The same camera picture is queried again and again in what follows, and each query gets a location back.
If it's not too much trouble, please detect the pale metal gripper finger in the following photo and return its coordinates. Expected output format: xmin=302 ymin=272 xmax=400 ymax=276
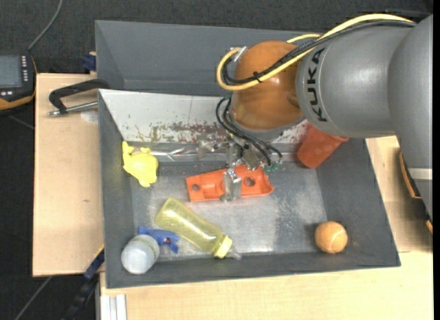
xmin=232 ymin=173 xmax=244 ymax=202
xmin=222 ymin=169 xmax=233 ymax=203

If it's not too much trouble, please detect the orange flat block with holes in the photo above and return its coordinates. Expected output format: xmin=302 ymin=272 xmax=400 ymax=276
xmin=185 ymin=164 xmax=276 ymax=204

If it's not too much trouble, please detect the yellow clear plastic bottle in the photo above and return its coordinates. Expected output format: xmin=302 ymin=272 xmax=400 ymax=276
xmin=155 ymin=197 xmax=242 ymax=262

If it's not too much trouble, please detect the grey metal bin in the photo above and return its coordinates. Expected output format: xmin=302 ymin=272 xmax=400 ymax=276
xmin=94 ymin=19 xmax=402 ymax=289

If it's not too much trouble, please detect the orange plastic cup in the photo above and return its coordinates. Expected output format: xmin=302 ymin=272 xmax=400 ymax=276
xmin=296 ymin=124 xmax=350 ymax=169

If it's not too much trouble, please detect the yellow toy whale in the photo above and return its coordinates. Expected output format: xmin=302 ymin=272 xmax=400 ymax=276
xmin=121 ymin=140 xmax=160 ymax=188

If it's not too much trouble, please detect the orange tennis ball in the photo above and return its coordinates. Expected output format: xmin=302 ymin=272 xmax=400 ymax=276
xmin=313 ymin=220 xmax=349 ymax=255

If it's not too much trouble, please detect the white spray bottle blue trigger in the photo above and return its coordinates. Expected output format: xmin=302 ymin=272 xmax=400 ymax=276
xmin=120 ymin=226 xmax=181 ymax=275

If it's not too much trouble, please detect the pale wood flat board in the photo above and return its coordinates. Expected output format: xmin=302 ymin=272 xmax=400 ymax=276
xmin=32 ymin=72 xmax=433 ymax=277

